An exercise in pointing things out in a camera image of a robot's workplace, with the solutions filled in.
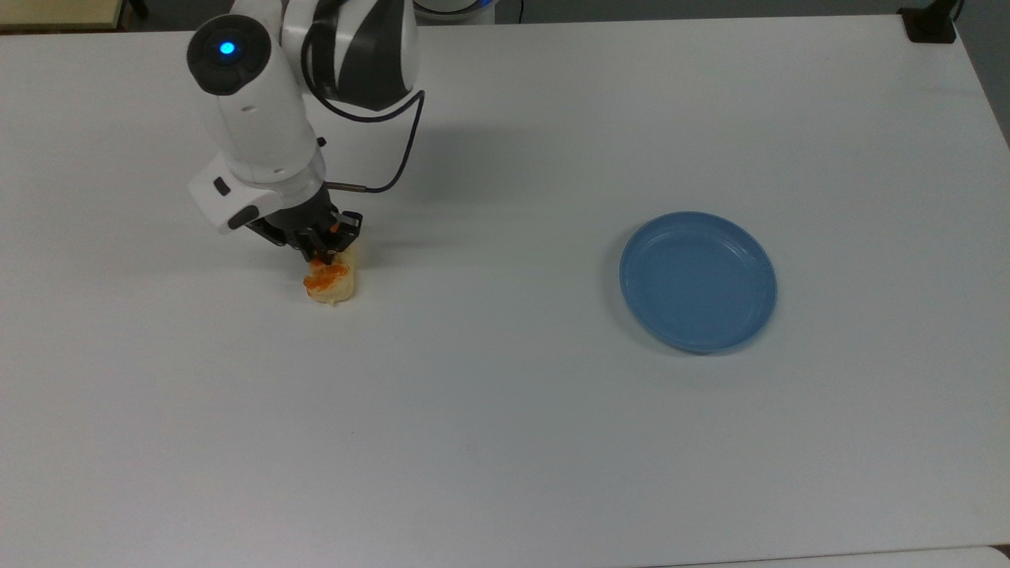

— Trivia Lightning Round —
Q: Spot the light wooden desk top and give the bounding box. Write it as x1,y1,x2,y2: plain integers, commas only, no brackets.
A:
0,0,129,33

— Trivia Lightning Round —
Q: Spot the black camera stand clamp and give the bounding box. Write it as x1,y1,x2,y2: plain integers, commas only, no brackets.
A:
898,0,962,44

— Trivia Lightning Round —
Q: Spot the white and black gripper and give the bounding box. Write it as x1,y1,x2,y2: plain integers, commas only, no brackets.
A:
188,148,365,266

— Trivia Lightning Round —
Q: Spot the orange glazed bread roll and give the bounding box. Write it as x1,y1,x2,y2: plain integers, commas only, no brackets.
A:
303,243,361,308

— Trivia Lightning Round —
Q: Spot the blue round plastic plate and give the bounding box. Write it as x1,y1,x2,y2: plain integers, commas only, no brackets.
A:
619,211,779,354

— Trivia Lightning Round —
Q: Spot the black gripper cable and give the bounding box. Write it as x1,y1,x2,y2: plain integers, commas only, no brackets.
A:
302,30,427,195

